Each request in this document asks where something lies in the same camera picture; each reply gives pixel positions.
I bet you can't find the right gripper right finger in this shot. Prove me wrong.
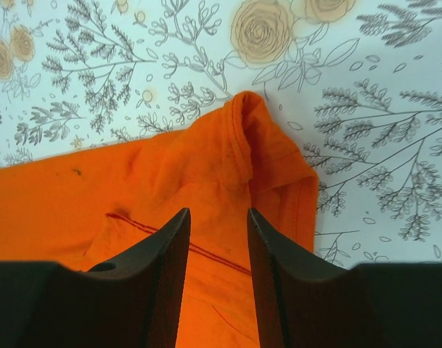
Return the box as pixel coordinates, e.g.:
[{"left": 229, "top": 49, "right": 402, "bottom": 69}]
[{"left": 247, "top": 208, "right": 355, "bottom": 347}]

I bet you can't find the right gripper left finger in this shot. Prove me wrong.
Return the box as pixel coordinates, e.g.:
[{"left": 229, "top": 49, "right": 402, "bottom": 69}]
[{"left": 88, "top": 208, "right": 191, "bottom": 347}]

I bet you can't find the orange t shirt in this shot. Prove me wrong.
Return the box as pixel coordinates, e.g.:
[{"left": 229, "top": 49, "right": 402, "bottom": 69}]
[{"left": 0, "top": 91, "right": 318, "bottom": 347}]

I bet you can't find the floral patterned table mat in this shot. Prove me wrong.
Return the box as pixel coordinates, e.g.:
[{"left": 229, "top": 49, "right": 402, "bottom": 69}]
[{"left": 0, "top": 1, "right": 442, "bottom": 268}]

